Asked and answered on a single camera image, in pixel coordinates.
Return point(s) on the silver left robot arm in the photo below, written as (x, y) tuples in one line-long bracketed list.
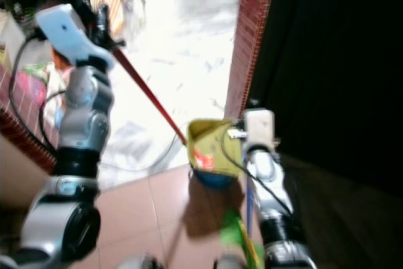
[(85, 130)]

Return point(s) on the grey robot leg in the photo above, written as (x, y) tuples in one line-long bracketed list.
[(138, 263), (230, 263)]

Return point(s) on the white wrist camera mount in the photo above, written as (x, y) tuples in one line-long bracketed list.
[(69, 33), (259, 126)]

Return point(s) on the grey right robot leg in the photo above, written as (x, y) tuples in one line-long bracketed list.
[(230, 263)]

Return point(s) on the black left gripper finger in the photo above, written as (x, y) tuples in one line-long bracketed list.
[(85, 8)]

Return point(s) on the grey left robot leg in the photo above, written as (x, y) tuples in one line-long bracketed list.
[(138, 263)]

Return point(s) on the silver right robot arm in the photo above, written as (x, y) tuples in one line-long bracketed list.
[(274, 200)]

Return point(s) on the child in striped shirt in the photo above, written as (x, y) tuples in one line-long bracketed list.
[(62, 62)]

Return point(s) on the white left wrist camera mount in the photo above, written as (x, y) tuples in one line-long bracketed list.
[(69, 33)]

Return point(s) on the red tiled pillar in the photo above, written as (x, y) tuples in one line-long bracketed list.
[(249, 42)]

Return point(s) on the low red tiled wall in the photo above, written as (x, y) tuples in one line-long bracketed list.
[(25, 121)]

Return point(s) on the blue plastic bucket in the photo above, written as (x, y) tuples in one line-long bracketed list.
[(213, 179)]

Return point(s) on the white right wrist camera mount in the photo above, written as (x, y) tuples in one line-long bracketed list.
[(259, 126)]

